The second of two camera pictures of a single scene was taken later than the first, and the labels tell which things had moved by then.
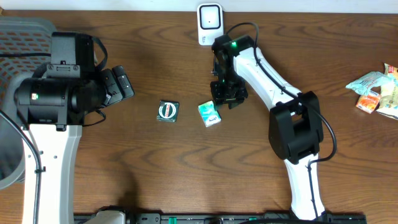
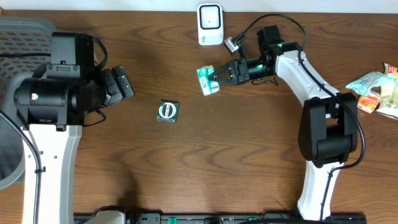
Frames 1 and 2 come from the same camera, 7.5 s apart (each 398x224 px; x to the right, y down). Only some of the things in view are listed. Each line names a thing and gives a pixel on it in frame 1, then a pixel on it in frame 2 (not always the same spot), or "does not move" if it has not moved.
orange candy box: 369,102 does not move
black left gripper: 109,79 does not move
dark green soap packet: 167,111 does not move
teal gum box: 209,114 -> 208,86
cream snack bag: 388,102 does not move
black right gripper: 219,99 -> 236,71
